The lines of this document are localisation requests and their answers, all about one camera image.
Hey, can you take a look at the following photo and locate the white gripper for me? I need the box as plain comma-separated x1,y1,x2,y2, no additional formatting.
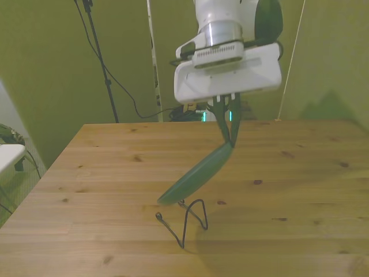
174,42,283,148

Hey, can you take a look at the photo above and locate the green plate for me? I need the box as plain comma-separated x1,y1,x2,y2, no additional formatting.
157,140,235,207

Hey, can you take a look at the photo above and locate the white vertical partition strip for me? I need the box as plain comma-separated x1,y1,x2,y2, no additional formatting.
146,0,164,122

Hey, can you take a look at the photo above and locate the camouflage fabric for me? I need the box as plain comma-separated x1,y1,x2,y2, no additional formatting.
0,123,25,146

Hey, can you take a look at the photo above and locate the black cable bundle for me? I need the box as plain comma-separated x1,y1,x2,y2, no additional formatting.
168,104,202,122

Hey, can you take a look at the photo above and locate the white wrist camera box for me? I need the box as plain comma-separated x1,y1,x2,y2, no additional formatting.
192,41,246,70

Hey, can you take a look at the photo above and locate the white hanging cord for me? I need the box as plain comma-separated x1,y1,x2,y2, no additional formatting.
275,0,307,122

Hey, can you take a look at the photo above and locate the black wire plate stand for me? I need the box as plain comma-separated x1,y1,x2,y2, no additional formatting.
155,199,209,249

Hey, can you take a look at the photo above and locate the black cable from stand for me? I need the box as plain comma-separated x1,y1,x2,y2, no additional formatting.
74,0,179,119

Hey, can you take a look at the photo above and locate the black camera stand pole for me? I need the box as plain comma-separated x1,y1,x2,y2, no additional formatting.
73,0,120,124

